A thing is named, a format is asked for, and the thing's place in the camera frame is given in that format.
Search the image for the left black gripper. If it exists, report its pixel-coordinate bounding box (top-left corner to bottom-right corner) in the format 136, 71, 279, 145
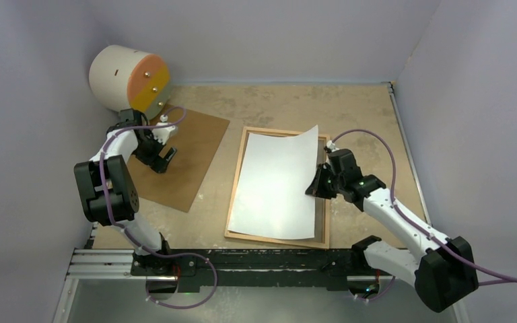
132, 127, 176, 174

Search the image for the wooden picture frame with glass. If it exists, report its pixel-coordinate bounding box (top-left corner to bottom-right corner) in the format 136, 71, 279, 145
223, 127, 331, 250

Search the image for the brown cardboard backing board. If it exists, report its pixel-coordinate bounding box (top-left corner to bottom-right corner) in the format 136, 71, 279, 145
127, 110, 230, 212

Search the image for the glossy printed photo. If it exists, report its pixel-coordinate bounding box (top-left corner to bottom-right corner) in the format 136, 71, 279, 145
227, 124, 320, 241

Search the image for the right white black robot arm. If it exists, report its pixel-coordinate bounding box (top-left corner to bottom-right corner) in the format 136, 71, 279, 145
306, 147, 479, 312

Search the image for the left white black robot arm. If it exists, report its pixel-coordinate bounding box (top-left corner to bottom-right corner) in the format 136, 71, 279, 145
73, 108, 179, 275

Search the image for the white cylindrical drum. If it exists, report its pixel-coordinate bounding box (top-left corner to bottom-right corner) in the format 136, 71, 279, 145
88, 45, 172, 120

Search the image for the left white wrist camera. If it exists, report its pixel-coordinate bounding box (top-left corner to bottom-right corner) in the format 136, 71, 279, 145
151, 114, 178, 145

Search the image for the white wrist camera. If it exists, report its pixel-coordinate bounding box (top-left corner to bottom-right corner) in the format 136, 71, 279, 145
324, 140, 337, 153
151, 114, 178, 145

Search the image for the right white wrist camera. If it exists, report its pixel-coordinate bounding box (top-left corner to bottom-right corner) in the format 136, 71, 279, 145
324, 140, 337, 153

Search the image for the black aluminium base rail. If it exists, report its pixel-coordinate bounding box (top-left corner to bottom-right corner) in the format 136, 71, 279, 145
65, 248, 420, 295

